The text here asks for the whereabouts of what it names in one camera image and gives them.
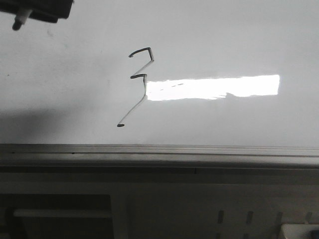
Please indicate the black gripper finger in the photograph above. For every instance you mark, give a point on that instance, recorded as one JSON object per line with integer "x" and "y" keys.
{"x": 43, "y": 10}

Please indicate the aluminium whiteboard frame rail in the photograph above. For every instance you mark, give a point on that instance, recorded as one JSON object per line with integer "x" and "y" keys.
{"x": 158, "y": 156}

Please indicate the grey perforated panel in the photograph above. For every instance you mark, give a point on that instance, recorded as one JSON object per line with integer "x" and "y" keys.
{"x": 220, "y": 211}

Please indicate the white black whiteboard marker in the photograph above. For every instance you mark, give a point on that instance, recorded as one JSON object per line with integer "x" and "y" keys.
{"x": 21, "y": 17}

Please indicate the white whiteboard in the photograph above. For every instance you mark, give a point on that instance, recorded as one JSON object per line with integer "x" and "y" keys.
{"x": 192, "y": 72}

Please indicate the white tray bottom right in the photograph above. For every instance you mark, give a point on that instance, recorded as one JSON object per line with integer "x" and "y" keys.
{"x": 299, "y": 231}

